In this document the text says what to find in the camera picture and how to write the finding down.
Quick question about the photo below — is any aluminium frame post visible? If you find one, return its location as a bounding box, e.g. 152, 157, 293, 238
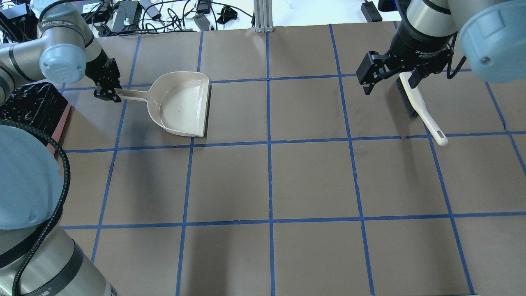
254, 0, 275, 32

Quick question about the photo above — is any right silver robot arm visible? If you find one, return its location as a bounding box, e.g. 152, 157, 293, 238
356, 0, 526, 95

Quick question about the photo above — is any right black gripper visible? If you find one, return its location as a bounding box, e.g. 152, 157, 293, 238
356, 23, 454, 95

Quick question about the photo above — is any beige hand brush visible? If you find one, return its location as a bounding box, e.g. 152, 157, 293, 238
396, 72, 448, 146

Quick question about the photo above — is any black power adapter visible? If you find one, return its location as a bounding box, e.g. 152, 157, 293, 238
360, 0, 383, 23

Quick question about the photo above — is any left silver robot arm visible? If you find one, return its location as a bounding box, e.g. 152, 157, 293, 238
1, 0, 121, 296

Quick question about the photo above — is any black-lined pink trash bin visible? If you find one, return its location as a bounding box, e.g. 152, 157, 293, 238
0, 82, 71, 142

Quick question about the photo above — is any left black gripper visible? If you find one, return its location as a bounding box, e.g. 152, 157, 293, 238
85, 49, 122, 103

